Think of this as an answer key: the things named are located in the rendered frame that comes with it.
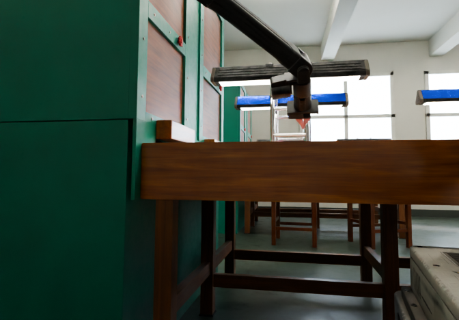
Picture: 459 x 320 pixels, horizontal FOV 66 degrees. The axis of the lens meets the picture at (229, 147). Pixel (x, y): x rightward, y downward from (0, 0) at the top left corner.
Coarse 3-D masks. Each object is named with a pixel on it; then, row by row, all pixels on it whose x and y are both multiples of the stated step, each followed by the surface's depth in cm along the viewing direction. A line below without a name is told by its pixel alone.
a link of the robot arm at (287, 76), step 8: (288, 72) 110; (304, 72) 103; (272, 80) 110; (280, 80) 108; (288, 80) 107; (296, 80) 107; (304, 80) 105; (272, 88) 109; (280, 88) 109; (288, 88) 109; (272, 96) 111; (280, 96) 111; (288, 96) 111
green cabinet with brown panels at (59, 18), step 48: (0, 0) 128; (48, 0) 124; (96, 0) 120; (144, 0) 121; (192, 0) 180; (0, 48) 126; (48, 48) 122; (96, 48) 119; (144, 48) 120; (192, 48) 179; (0, 96) 125; (48, 96) 121; (96, 96) 118; (144, 96) 120; (192, 96) 178
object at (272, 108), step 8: (272, 64) 143; (272, 104) 158; (272, 112) 158; (272, 120) 158; (272, 128) 157; (272, 136) 157; (280, 136) 157; (288, 136) 156; (296, 136) 156; (304, 136) 155
